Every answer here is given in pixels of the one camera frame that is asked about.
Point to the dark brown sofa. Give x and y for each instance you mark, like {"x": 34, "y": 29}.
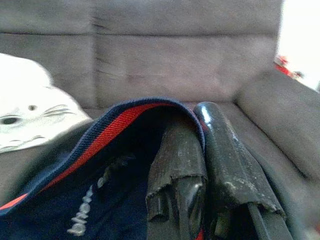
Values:
{"x": 175, "y": 62}

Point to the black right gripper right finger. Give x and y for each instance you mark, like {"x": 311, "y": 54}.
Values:
{"x": 225, "y": 155}

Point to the navy shirt with red stripe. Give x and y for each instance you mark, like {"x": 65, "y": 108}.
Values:
{"x": 75, "y": 200}

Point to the grey white plush toy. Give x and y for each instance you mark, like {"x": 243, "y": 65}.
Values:
{"x": 25, "y": 100}

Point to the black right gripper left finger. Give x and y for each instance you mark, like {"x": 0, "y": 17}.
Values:
{"x": 177, "y": 160}

